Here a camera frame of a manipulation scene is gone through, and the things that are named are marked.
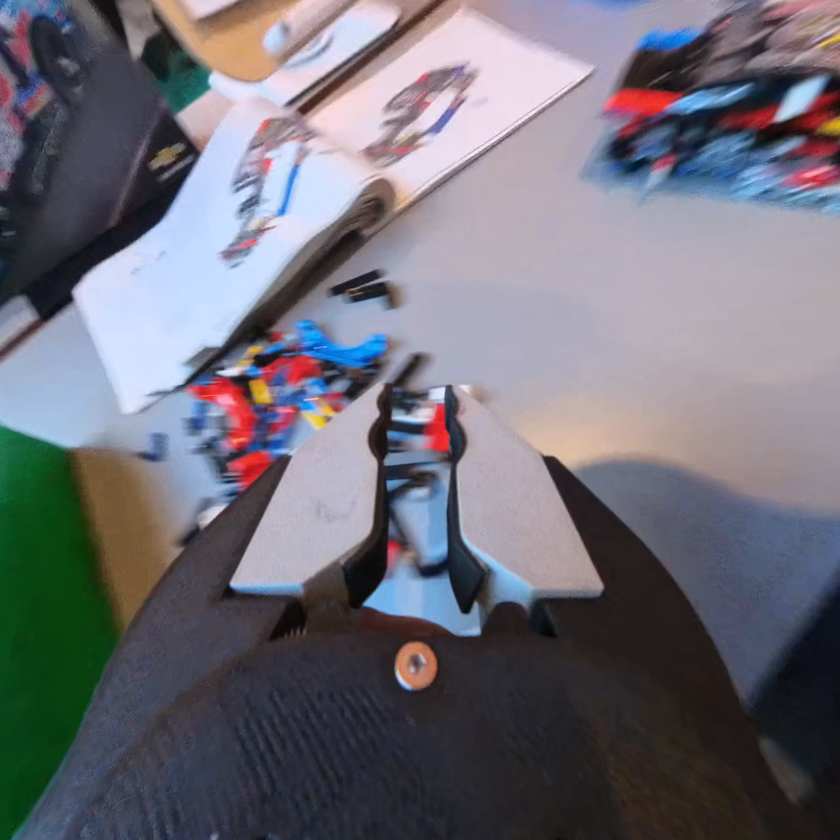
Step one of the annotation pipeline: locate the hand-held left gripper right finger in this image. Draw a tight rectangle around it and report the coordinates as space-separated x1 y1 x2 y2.
445 384 605 616

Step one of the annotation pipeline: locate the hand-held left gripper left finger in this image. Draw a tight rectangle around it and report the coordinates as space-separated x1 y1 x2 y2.
228 384 395 610

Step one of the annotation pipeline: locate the pile of toy bricks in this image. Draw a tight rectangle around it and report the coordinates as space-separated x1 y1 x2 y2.
134 318 487 578

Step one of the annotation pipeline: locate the toy brick car model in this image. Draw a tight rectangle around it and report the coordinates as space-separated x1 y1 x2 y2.
581 0 840 214

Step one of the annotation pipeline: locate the grey desk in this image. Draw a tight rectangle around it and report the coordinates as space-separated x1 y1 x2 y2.
0 0 840 706

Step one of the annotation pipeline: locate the blue wishbone brick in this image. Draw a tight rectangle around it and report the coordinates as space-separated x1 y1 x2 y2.
294 320 389 368

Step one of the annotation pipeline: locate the brown cardboard sheet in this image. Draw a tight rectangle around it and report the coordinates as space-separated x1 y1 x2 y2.
66 448 221 634

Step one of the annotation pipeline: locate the black angled brick beam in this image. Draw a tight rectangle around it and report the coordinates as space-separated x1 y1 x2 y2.
344 281 400 311

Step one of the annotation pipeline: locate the black straight brick beam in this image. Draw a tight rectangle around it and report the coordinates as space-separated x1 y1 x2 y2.
330 269 385 296

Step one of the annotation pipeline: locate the open instruction booklet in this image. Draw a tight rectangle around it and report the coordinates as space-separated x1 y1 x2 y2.
72 8 595 414

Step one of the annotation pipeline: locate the green storage bin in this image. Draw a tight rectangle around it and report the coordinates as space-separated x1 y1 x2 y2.
0 425 122 840

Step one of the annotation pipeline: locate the toy car set box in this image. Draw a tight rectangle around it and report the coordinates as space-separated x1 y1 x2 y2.
0 0 201 316

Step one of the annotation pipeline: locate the wooden document stand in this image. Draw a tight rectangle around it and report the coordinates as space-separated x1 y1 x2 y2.
151 0 404 109

